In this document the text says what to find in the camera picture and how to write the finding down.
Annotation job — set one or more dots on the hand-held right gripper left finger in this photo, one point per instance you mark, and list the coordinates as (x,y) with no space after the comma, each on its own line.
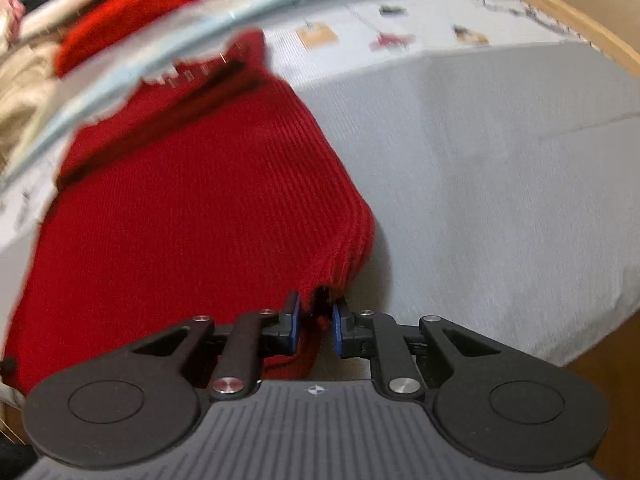
(295,320)

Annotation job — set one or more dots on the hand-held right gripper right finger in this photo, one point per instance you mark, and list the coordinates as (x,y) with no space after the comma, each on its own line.
(337,327)

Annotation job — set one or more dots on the pink cloth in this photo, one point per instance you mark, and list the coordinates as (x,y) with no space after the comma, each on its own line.
(10,22)

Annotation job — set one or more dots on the dark red knit sweater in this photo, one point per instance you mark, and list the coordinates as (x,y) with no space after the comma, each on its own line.
(175,210)

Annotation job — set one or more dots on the red quilt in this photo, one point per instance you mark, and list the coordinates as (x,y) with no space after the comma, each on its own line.
(125,15)

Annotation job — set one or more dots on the wooden bed frame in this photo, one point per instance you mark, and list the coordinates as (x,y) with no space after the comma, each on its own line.
(575,15)

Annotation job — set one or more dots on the deer printed bed sheet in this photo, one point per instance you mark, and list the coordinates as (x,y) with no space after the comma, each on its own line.
(425,25)

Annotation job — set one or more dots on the folded white quilt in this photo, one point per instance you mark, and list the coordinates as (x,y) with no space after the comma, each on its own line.
(60,12)

